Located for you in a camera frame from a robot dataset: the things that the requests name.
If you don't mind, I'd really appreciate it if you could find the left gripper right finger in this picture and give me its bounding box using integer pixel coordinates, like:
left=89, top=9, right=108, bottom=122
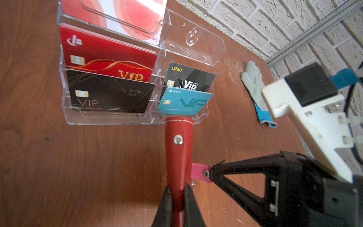
left=184, top=184, right=206, bottom=227

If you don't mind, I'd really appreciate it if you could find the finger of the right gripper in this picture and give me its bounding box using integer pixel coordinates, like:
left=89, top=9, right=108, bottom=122
left=209, top=154, right=286, bottom=227

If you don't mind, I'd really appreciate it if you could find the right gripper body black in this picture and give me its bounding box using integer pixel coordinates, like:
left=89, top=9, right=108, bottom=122
left=279, top=151, right=363, bottom=227

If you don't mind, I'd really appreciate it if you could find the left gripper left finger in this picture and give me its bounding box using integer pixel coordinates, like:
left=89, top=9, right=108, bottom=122
left=151, top=186, right=173, bottom=227

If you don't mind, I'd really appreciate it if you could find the red leather card holder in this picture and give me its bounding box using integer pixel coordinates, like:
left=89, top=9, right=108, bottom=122
left=165, top=116, right=212, bottom=227

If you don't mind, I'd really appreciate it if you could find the clear acrylic card display stand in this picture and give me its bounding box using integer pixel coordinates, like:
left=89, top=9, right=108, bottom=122
left=57, top=1, right=226, bottom=125

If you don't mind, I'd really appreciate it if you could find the teal VIP card in stand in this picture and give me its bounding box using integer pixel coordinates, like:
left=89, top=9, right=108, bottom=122
left=158, top=87, right=213, bottom=115

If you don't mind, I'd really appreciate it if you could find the black logo Vip card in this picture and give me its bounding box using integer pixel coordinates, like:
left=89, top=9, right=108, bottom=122
left=159, top=61, right=216, bottom=99

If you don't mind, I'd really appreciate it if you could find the red VIP card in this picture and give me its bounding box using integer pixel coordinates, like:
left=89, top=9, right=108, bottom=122
left=59, top=23, right=157, bottom=82

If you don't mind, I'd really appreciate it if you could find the red white patterned card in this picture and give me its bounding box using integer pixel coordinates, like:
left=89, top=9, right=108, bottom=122
left=61, top=0, right=167, bottom=45

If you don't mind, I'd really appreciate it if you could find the grey work glove blue cuff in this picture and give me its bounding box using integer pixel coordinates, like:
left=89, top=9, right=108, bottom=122
left=241, top=61, right=278, bottom=128

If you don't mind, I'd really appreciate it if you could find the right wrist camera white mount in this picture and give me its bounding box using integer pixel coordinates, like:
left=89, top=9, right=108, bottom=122
left=261, top=63, right=363, bottom=183

